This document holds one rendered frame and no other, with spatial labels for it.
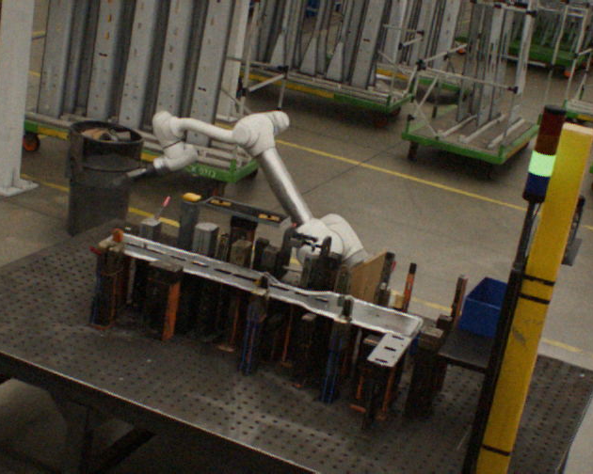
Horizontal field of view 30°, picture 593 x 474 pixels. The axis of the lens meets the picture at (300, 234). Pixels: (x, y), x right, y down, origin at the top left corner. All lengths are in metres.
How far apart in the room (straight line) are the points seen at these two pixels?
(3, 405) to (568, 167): 3.01
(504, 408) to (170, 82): 5.62
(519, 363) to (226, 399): 1.13
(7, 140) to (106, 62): 1.34
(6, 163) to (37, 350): 3.95
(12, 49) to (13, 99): 0.35
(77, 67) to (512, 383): 6.17
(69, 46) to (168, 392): 5.24
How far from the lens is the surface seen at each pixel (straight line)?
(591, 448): 6.10
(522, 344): 3.76
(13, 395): 5.56
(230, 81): 11.09
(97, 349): 4.50
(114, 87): 9.22
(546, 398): 4.81
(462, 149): 10.56
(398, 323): 4.39
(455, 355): 4.15
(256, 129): 4.98
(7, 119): 8.18
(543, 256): 3.65
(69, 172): 7.43
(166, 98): 8.98
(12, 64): 8.08
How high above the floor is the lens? 2.69
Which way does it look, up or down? 19 degrees down
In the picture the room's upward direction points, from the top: 10 degrees clockwise
